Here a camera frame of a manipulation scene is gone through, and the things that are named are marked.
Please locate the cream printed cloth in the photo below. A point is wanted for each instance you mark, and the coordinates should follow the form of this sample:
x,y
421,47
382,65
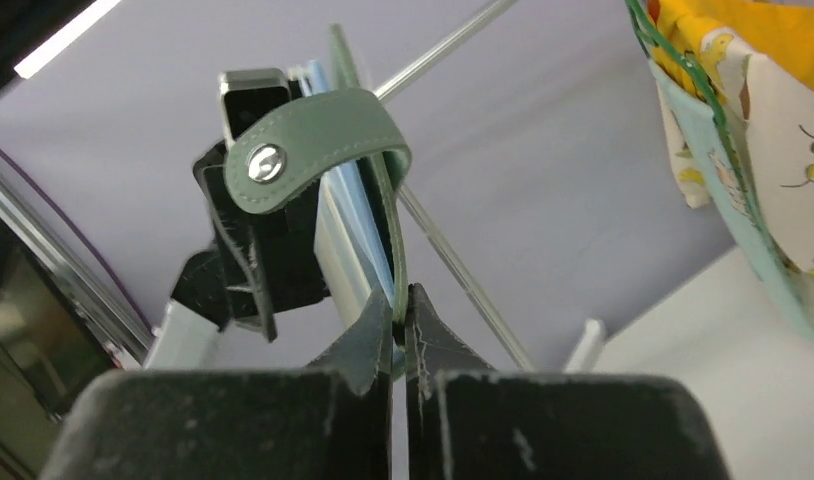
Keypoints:
x,y
770,116

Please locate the white clothes rack pole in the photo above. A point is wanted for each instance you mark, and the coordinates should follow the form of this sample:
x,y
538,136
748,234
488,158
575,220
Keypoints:
x,y
493,176

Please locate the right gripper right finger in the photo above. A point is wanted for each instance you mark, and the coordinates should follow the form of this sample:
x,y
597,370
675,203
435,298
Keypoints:
x,y
467,420

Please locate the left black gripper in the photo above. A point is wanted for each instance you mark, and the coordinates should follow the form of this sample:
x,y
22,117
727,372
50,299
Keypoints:
x,y
266,262

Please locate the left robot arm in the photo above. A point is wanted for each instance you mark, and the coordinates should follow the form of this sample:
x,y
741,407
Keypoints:
x,y
196,300

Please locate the green clothes hanger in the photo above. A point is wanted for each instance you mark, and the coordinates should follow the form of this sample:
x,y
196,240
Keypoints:
x,y
702,89

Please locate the yellow cloth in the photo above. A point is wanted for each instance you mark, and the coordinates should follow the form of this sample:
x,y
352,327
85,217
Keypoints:
x,y
783,32

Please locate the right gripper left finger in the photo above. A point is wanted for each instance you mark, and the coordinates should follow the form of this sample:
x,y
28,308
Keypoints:
x,y
330,419

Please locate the light blue printed cloth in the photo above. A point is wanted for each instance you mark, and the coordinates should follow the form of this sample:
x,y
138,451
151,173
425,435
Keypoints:
x,y
689,122

